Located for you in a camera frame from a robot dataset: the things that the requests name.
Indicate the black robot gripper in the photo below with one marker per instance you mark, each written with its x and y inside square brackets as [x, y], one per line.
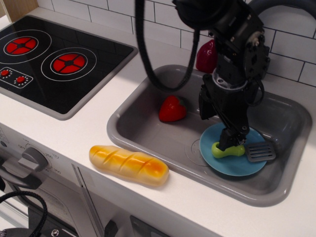
[230, 106]

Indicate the green handled grey spatula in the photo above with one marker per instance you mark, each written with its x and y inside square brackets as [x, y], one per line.
[255, 152]

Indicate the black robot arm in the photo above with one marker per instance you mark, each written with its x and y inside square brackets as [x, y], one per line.
[236, 82]

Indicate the blue plastic plate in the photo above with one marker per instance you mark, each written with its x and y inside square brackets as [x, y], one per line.
[230, 165]

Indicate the grey plastic sink basin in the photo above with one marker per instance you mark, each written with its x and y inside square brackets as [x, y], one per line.
[283, 122]

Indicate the red toy strawberry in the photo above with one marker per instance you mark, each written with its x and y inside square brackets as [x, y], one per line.
[172, 109]

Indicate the dark red toy pepper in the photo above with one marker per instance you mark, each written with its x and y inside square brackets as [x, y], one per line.
[206, 60]

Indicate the toy bread loaf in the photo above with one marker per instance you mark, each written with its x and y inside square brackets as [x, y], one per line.
[134, 166]

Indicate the dark grey faucet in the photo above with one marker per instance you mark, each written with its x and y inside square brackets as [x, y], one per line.
[286, 14]

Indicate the toy oven front panel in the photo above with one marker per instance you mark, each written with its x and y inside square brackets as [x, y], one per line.
[70, 202]

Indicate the black toy stovetop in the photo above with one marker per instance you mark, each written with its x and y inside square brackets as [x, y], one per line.
[56, 69]

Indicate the grey oven knob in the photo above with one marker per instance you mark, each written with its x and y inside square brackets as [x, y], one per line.
[33, 160]

